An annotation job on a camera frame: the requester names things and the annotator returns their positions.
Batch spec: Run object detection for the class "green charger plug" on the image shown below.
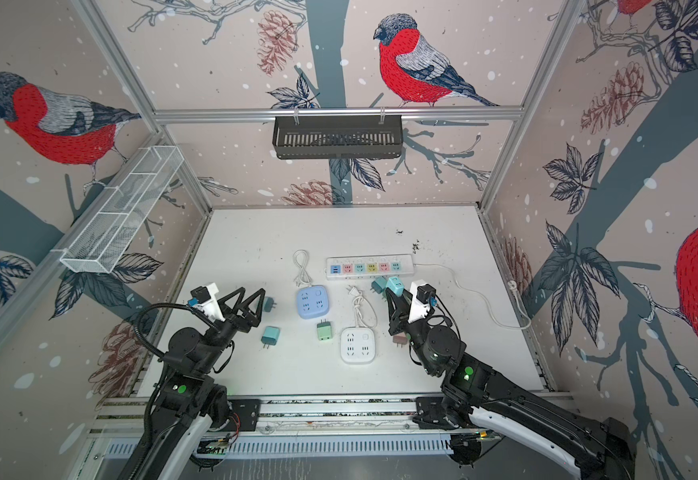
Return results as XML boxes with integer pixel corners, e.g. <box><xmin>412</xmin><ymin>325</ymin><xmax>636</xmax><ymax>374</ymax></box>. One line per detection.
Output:
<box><xmin>317</xmin><ymin>321</ymin><xmax>333</xmax><ymax>341</ymax></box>

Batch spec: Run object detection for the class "white wire mesh shelf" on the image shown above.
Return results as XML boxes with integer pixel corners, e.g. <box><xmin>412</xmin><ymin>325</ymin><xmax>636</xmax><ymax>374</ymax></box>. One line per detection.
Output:
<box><xmin>60</xmin><ymin>145</ymin><xmax>184</xmax><ymax>273</ymax></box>

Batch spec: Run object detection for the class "light teal charger plug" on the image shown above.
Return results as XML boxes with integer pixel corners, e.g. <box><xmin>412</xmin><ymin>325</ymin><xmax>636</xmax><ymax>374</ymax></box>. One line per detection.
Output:
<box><xmin>386</xmin><ymin>276</ymin><xmax>405</xmax><ymax>297</ymax></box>

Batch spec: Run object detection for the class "dark teal charger plug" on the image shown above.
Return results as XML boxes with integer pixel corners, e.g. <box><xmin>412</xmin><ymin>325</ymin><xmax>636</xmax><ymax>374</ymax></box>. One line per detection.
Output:
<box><xmin>371</xmin><ymin>276</ymin><xmax>387</xmax><ymax>294</ymax></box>

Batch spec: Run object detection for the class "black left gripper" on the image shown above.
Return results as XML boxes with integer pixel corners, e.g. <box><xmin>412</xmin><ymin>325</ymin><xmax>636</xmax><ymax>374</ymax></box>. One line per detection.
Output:
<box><xmin>198</xmin><ymin>287</ymin><xmax>264</xmax><ymax>376</ymax></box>

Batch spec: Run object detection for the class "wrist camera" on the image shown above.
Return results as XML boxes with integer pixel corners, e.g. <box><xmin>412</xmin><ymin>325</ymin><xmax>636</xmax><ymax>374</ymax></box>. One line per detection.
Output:
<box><xmin>187</xmin><ymin>283</ymin><xmax>223</xmax><ymax>321</ymax></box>
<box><xmin>408</xmin><ymin>280</ymin><xmax>437</xmax><ymax>323</ymax></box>

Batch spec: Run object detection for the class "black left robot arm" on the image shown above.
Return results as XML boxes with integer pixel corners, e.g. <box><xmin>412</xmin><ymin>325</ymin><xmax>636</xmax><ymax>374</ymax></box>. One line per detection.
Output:
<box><xmin>119</xmin><ymin>287</ymin><xmax>266</xmax><ymax>479</ymax></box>

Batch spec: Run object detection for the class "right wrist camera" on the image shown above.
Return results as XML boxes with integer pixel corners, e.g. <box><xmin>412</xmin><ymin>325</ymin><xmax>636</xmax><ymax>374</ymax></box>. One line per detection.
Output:
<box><xmin>408</xmin><ymin>280</ymin><xmax>437</xmax><ymax>323</ymax></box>

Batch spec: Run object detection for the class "white multicolour power strip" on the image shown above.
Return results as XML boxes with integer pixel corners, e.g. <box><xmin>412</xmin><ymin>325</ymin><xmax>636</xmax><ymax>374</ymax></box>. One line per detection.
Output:
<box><xmin>325</xmin><ymin>254</ymin><xmax>415</xmax><ymax>280</ymax></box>

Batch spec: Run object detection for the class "white cable of blue cube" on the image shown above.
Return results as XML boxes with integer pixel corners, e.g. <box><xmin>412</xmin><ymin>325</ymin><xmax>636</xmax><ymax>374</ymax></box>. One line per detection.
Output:
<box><xmin>292</xmin><ymin>248</ymin><xmax>315</xmax><ymax>288</ymax></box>

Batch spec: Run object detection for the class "blue square socket cube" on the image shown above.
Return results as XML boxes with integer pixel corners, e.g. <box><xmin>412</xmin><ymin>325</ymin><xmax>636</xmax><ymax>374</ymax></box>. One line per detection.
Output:
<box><xmin>296</xmin><ymin>285</ymin><xmax>330</xmax><ymax>320</ymax></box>

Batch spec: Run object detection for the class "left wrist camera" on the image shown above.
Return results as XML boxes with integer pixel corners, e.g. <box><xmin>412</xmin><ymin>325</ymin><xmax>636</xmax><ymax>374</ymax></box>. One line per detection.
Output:
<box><xmin>187</xmin><ymin>283</ymin><xmax>223</xmax><ymax>321</ymax></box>

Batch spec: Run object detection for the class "aluminium front rail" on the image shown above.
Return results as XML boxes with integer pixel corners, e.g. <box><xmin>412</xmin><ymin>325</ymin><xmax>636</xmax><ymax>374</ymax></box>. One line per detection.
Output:
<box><xmin>90</xmin><ymin>392</ymin><xmax>580</xmax><ymax>435</ymax></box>

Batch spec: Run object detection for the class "white power strip cable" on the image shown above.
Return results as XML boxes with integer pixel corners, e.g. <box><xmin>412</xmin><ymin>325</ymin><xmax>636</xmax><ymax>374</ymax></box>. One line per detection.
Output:
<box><xmin>413</xmin><ymin>262</ymin><xmax>533</xmax><ymax>331</ymax></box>

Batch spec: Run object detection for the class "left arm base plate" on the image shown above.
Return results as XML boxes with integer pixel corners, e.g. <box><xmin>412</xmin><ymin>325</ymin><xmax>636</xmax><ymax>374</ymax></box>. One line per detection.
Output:
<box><xmin>220</xmin><ymin>398</ymin><xmax>262</xmax><ymax>433</ymax></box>

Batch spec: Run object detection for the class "white square socket cube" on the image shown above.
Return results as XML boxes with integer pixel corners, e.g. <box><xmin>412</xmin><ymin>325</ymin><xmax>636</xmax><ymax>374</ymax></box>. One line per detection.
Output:
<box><xmin>340</xmin><ymin>327</ymin><xmax>376</xmax><ymax>365</ymax></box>

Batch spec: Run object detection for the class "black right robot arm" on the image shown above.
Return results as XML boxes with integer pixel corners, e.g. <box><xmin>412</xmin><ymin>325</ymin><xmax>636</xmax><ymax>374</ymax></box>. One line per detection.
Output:
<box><xmin>384</xmin><ymin>284</ymin><xmax>637</xmax><ymax>479</ymax></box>

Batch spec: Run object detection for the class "black wire basket shelf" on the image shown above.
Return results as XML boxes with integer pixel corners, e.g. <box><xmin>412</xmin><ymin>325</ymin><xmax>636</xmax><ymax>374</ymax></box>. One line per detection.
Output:
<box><xmin>272</xmin><ymin>115</ymin><xmax>404</xmax><ymax>160</ymax></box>

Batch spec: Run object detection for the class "pink charger plug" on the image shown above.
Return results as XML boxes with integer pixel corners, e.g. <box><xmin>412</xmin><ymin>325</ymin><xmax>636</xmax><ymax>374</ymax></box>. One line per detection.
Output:
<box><xmin>392</xmin><ymin>333</ymin><xmax>409</xmax><ymax>348</ymax></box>

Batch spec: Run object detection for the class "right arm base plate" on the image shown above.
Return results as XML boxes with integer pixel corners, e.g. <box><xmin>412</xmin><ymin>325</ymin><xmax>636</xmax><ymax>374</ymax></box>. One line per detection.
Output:
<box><xmin>412</xmin><ymin>395</ymin><xmax>478</xmax><ymax>430</ymax></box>

